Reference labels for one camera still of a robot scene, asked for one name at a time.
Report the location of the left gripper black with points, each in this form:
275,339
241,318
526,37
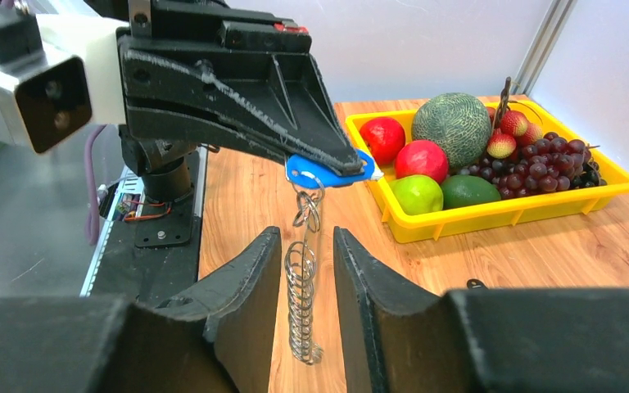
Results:
264,101

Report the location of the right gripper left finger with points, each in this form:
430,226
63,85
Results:
215,336

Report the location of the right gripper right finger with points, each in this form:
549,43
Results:
399,337

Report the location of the clear keyring holder with rings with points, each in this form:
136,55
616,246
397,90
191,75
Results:
301,264

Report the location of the blue key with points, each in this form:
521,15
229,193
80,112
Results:
310,175

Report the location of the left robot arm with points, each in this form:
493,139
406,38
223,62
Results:
154,160

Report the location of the yellow plastic bin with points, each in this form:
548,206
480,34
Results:
412,228

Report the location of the yellow green fruit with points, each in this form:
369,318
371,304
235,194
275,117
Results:
418,194

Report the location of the green lime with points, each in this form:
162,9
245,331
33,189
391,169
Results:
466,190

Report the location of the red tomato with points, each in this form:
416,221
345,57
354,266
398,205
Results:
384,137

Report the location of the red apple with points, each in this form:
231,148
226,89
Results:
422,157

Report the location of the green melon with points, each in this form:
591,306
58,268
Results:
458,123

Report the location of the purple grape bunch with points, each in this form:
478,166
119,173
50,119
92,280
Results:
551,164

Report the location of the red peaches cluster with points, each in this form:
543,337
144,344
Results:
511,133

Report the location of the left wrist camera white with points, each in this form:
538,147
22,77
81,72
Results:
58,73

